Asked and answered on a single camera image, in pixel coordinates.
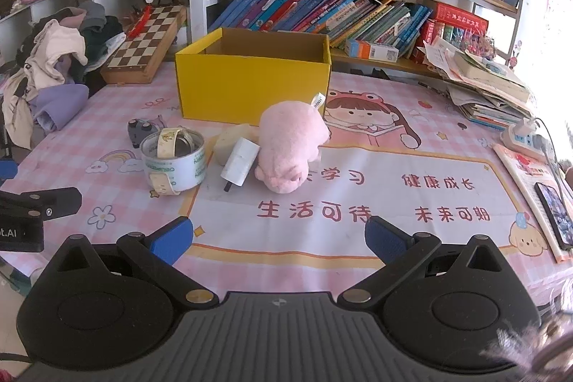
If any pile of clothes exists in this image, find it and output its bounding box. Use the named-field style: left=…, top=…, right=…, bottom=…
left=0, top=1, right=128, bottom=150

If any thick red book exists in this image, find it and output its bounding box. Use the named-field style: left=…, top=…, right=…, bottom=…
left=434, top=1, right=490, bottom=30

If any pile of papers and books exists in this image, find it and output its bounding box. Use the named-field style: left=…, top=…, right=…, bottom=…
left=421, top=37, right=538, bottom=131

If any pink plush pig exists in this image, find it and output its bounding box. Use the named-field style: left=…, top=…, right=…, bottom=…
left=254, top=93, right=332, bottom=192

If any dark grey toy car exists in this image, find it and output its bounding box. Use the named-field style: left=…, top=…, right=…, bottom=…
left=127, top=119, right=158, bottom=149

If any clear tape roll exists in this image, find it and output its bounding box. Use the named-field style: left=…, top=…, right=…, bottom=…
left=140, top=129, right=206, bottom=190

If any black smartphone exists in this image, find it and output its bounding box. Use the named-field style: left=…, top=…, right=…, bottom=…
left=535, top=182, right=573, bottom=251

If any wooden chess board box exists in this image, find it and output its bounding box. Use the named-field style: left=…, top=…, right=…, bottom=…
left=99, top=5, right=188, bottom=85

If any white power strip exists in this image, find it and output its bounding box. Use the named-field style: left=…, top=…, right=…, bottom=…
left=500, top=118, right=549, bottom=153

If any red tassel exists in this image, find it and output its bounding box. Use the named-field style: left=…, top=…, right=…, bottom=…
left=126, top=0, right=155, bottom=38

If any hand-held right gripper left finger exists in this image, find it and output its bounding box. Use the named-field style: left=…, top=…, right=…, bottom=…
left=45, top=216, right=220, bottom=311

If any fluffy pink sleeve cuff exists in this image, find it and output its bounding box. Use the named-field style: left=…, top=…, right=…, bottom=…
left=479, top=279, right=573, bottom=382

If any cream foam block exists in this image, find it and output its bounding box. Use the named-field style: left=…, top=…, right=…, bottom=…
left=214, top=123, right=263, bottom=165

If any row of leaning books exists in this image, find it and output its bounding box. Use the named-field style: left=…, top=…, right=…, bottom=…
left=208, top=0, right=434, bottom=59

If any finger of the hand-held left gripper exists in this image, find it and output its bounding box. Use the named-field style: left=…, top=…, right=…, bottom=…
left=0, top=160, right=19, bottom=187
left=0, top=187, right=82, bottom=226

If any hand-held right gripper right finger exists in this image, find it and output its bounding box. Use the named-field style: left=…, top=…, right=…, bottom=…
left=337, top=216, right=515, bottom=312

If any yellow cardboard box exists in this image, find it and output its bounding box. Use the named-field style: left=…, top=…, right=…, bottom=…
left=174, top=28, right=333, bottom=127

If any colourful flower ornament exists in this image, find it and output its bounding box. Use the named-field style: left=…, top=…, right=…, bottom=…
left=457, top=28, right=497, bottom=61

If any orange white carton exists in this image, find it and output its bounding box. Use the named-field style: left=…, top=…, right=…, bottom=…
left=345, top=38, right=400, bottom=63

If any cream watch strap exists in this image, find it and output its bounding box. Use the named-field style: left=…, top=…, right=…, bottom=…
left=150, top=127, right=193, bottom=197

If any white cylindrical roll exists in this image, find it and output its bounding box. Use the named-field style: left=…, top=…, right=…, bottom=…
left=220, top=137, right=260, bottom=191

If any pink checked desktop mat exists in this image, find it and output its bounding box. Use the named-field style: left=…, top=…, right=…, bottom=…
left=0, top=60, right=573, bottom=320

